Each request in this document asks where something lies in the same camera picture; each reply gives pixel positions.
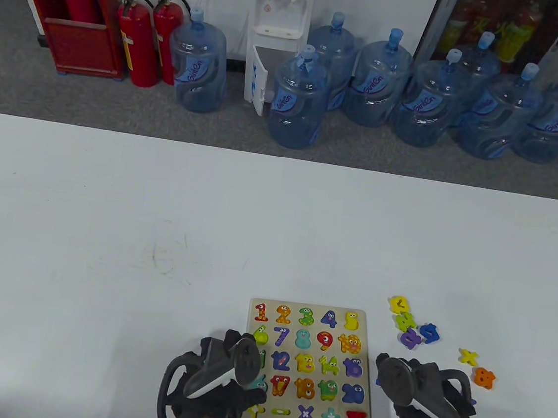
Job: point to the person's left hand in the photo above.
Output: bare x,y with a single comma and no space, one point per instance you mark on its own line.
198,407

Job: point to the person's left thumb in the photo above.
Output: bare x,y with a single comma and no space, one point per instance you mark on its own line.
253,395

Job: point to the black and white left controller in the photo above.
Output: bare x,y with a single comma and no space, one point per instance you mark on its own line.
218,383

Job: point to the black and white controller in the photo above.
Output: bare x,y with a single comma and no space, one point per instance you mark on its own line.
419,390
218,383

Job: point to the set of colourful puzzle numbers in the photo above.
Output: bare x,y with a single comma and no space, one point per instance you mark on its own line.
312,362

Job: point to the wooden number puzzle board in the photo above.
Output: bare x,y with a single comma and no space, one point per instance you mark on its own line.
367,362

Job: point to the black and white right controller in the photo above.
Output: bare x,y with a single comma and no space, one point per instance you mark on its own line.
419,390

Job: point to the purple loose puzzle piece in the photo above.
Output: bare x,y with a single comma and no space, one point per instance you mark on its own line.
411,339

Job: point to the lime green loose puzzle piece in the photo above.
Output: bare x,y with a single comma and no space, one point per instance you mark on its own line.
405,322

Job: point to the yellow loose puzzle piece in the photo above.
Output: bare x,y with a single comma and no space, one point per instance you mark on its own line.
400,305

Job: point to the blue loose puzzle piece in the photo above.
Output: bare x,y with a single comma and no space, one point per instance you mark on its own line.
430,333

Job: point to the yellow cross-shaped puzzle piece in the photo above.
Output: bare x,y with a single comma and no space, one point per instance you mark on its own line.
468,357

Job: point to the orange loose puzzle piece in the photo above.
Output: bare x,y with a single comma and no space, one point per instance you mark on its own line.
484,378

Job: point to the row of blue water jugs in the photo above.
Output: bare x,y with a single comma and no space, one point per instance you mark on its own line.
379,85

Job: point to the white water dispenser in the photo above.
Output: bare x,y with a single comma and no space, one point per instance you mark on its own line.
279,15

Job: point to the red fire extinguisher cabinet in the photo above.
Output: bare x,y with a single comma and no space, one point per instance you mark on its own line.
81,49

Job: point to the extinguisher with yellow label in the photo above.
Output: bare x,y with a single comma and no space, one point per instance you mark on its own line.
516,35
459,23

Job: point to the red fire extinguisher cylinder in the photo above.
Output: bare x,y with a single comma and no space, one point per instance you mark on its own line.
83,4

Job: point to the glass door fire cabinet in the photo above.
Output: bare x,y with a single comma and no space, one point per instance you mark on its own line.
484,11

